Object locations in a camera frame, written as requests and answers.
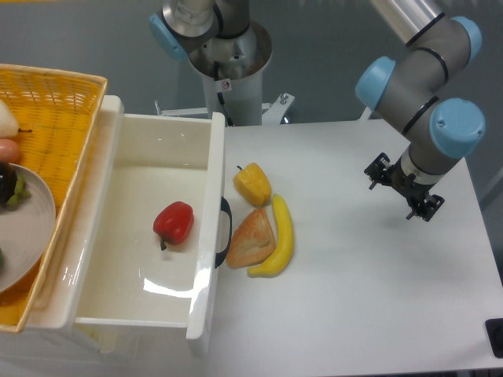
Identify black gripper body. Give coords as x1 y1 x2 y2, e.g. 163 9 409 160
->
383 163 431 208

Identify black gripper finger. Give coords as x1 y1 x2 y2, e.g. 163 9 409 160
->
406 194 445 221
364 152 395 190

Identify white drawer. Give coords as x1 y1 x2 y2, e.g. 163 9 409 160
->
75 113 229 357

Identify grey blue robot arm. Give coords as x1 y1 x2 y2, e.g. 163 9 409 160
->
149 1 486 221

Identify white drawer cabinet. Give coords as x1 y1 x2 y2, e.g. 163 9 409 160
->
1 95 138 376

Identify yellow bell pepper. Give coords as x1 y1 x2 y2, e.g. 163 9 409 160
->
233 163 272 207

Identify black corner object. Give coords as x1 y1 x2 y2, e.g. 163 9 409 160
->
485 318 503 359

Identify yellow banana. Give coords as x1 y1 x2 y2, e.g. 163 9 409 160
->
247 194 295 278

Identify triangular puff pastry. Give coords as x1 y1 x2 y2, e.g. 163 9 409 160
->
226 208 276 269

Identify red bell pepper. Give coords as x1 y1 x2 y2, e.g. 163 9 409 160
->
152 201 194 251

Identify yellow wicker basket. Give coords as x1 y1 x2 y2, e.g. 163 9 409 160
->
1 64 108 333

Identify grey ceramic plate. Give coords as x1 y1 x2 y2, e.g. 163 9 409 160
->
1 165 56 291

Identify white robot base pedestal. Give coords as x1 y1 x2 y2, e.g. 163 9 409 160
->
189 21 272 126

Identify black top drawer handle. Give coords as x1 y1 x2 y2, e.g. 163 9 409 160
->
215 197 233 268

